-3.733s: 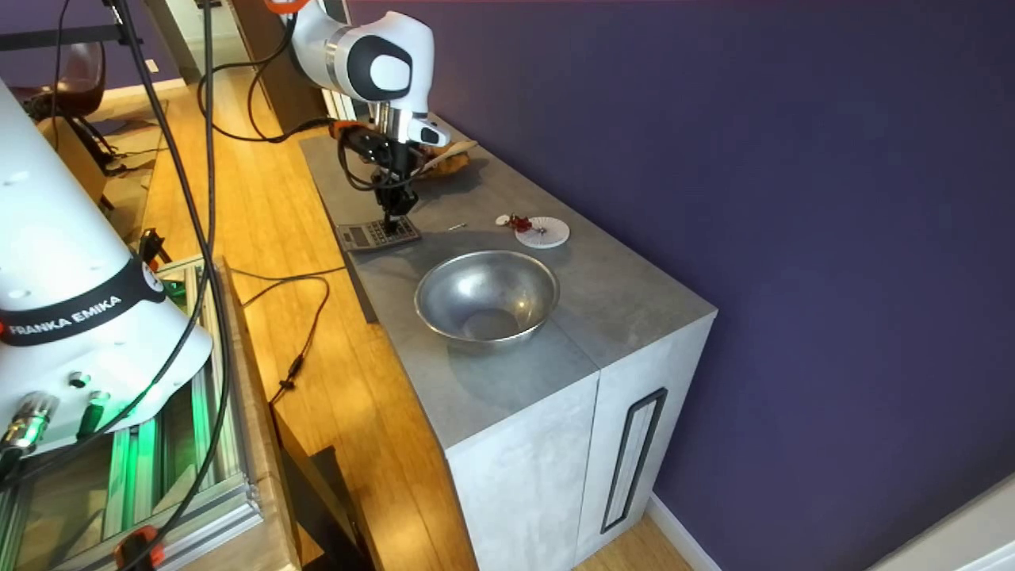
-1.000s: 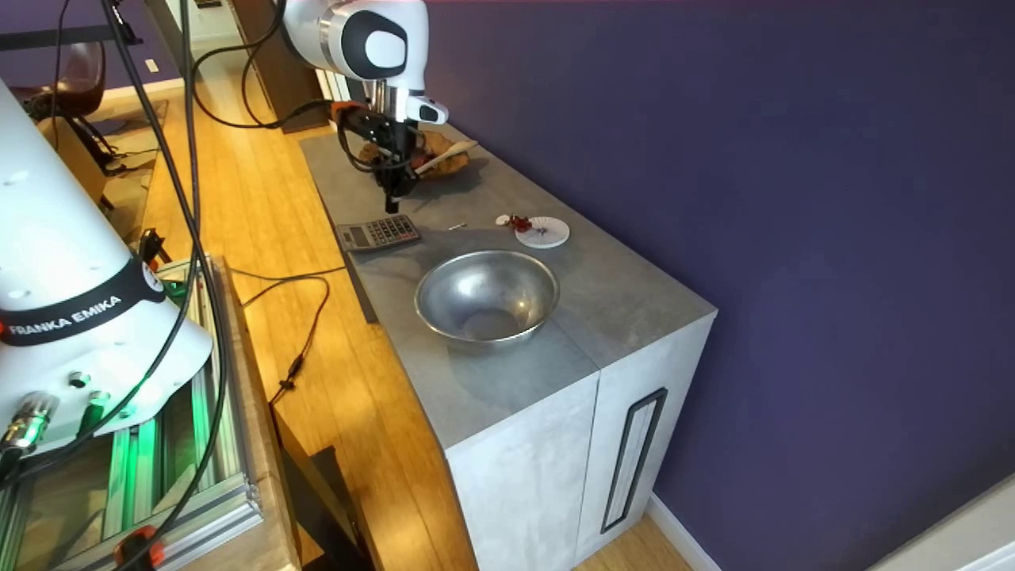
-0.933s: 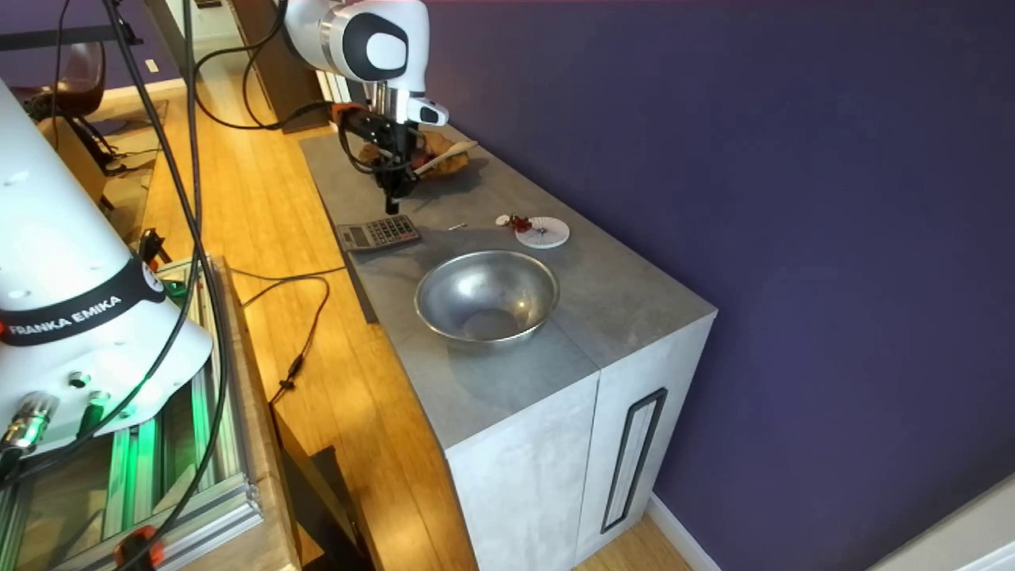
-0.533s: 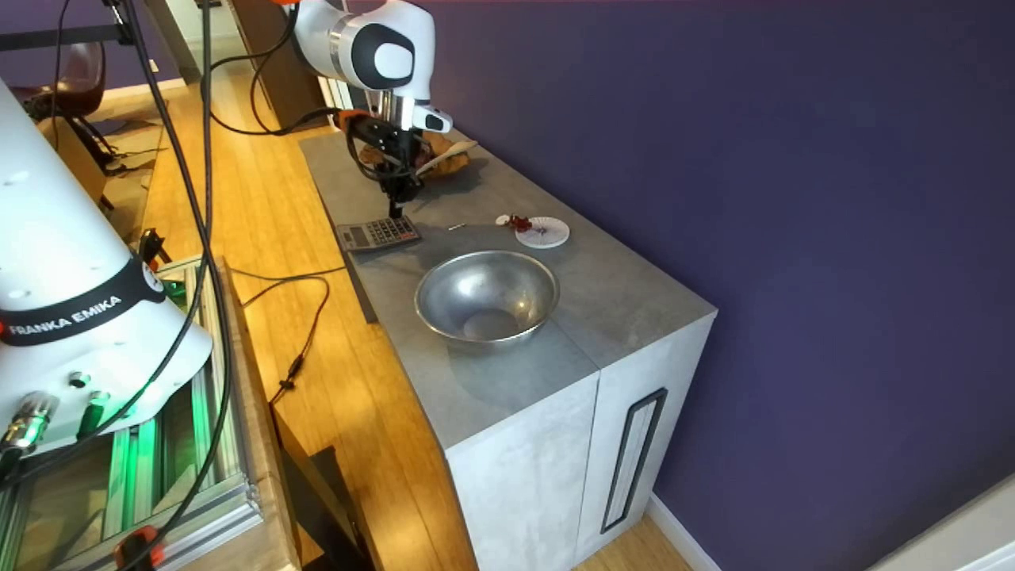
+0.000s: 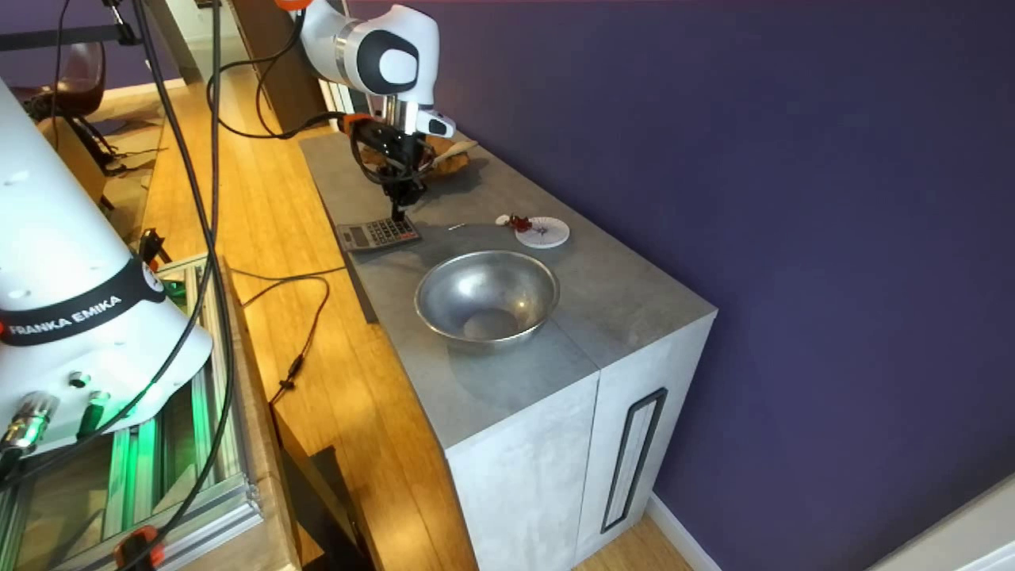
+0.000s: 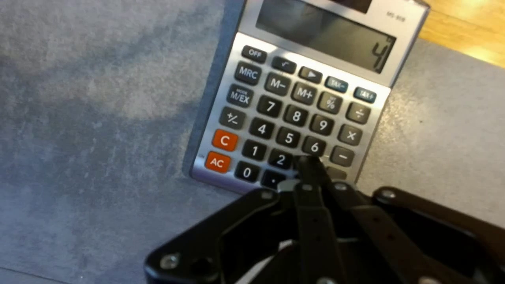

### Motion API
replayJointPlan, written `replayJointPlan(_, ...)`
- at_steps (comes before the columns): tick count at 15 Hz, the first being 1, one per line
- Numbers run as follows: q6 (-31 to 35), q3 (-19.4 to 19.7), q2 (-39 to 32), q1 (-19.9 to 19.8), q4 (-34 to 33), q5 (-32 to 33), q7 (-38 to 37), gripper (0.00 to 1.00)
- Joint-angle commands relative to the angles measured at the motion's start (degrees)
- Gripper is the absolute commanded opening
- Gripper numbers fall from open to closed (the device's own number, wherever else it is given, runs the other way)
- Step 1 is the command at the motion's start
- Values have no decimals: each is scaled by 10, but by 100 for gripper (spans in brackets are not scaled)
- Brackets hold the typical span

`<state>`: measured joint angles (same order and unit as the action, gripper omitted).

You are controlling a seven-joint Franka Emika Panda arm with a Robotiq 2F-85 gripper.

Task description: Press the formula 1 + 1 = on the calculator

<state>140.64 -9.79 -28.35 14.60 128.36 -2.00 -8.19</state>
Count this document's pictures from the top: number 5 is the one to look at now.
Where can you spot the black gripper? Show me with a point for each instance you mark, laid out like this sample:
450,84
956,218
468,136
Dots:
399,147

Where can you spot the dark rectangular remote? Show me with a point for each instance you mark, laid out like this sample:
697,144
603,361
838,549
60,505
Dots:
370,239

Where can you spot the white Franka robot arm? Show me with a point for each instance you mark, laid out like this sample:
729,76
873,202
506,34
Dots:
64,243

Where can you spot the wooden slab tray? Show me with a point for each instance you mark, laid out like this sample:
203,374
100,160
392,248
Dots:
462,174

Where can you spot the wooden spoon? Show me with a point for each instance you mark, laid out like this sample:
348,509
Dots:
454,156

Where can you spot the small red pieces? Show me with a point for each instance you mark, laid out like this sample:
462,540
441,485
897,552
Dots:
517,223

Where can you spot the metal bowl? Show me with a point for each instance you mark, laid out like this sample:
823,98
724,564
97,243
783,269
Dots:
488,301

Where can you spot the small white plate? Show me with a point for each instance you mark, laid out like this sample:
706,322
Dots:
546,232

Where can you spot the brown wooden door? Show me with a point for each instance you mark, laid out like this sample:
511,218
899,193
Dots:
280,91

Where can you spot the small black clamp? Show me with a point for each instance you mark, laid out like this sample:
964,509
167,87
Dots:
155,248

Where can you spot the grey concrete-look cabinet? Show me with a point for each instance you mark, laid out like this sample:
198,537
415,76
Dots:
527,478

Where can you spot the dark brown board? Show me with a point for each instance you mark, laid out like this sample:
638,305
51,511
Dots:
328,509

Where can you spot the brown cardboard box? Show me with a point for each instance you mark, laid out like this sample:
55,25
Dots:
73,160

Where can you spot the dark red chair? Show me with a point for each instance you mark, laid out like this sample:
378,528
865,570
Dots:
81,82

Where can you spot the black boom stand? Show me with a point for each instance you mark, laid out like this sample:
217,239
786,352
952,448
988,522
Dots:
73,36

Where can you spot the white baseboard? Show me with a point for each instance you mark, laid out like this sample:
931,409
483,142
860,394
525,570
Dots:
676,536

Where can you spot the orange clamp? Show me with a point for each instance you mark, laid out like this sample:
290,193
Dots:
142,549

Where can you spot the white furniture edge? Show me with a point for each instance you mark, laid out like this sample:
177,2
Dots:
952,536

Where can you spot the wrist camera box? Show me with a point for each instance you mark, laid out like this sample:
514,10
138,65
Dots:
439,124

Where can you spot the aluminium robot stand frame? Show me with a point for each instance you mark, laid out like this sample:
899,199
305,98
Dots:
227,466

